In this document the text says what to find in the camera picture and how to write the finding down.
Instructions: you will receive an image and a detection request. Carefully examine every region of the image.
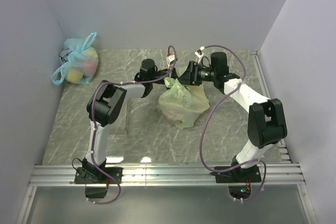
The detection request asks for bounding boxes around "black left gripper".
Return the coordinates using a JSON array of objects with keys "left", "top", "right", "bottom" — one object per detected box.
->
[{"left": 150, "top": 67, "right": 189, "bottom": 93}]

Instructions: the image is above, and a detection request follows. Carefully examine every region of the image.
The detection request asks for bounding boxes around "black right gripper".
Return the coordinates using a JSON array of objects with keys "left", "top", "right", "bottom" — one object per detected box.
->
[{"left": 175, "top": 61, "right": 216, "bottom": 87}]

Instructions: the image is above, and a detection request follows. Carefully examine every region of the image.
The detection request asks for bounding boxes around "pale green plastic bag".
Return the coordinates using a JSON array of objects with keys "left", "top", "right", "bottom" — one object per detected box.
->
[{"left": 158, "top": 79, "right": 209, "bottom": 129}]

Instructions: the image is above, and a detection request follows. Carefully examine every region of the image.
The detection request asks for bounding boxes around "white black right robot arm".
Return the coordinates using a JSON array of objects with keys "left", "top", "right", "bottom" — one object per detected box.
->
[{"left": 178, "top": 50, "right": 287, "bottom": 182}]

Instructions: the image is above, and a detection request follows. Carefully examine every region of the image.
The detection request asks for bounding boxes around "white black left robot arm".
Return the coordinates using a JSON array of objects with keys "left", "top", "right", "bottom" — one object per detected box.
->
[{"left": 82, "top": 55, "right": 177, "bottom": 183}]

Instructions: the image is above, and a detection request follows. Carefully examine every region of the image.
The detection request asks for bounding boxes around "blue plastic bag with fruits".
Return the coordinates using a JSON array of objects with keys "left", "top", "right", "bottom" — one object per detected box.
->
[{"left": 50, "top": 32, "right": 99, "bottom": 86}]

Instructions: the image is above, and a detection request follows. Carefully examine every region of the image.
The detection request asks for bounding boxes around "clear plastic tray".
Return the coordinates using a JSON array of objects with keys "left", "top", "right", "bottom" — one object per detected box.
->
[{"left": 110, "top": 100, "right": 130, "bottom": 135}]

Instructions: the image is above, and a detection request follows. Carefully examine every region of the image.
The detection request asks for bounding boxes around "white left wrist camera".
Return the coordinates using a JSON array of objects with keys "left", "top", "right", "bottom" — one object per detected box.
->
[{"left": 166, "top": 54, "right": 176, "bottom": 69}]

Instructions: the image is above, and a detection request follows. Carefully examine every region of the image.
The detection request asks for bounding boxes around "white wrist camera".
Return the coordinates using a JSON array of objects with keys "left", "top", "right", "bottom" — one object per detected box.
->
[
  {"left": 195, "top": 46, "right": 205, "bottom": 63},
  {"left": 166, "top": 54, "right": 176, "bottom": 69}
]

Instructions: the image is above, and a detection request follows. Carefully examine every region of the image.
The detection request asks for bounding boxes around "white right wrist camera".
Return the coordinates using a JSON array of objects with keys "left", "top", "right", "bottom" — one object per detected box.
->
[{"left": 195, "top": 46, "right": 205, "bottom": 63}]

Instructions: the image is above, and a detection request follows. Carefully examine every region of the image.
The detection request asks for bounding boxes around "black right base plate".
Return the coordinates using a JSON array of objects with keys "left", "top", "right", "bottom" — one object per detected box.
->
[{"left": 212, "top": 165, "right": 262, "bottom": 184}]

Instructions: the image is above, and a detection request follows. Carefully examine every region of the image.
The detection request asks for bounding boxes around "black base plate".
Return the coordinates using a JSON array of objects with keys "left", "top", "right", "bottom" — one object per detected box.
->
[
  {"left": 74, "top": 167, "right": 123, "bottom": 184},
  {"left": 212, "top": 165, "right": 262, "bottom": 184}
]

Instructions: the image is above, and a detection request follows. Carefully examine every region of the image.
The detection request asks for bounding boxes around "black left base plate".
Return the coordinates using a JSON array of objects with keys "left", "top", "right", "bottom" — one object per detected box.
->
[{"left": 74, "top": 167, "right": 123, "bottom": 184}]

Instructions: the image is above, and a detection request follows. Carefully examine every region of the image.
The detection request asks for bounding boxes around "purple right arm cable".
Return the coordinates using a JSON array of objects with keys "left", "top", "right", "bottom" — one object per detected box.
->
[{"left": 199, "top": 44, "right": 267, "bottom": 201}]

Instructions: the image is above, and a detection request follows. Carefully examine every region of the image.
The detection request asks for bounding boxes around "aluminium mounting rail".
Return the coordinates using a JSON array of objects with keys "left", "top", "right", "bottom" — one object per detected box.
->
[{"left": 16, "top": 163, "right": 318, "bottom": 223}]

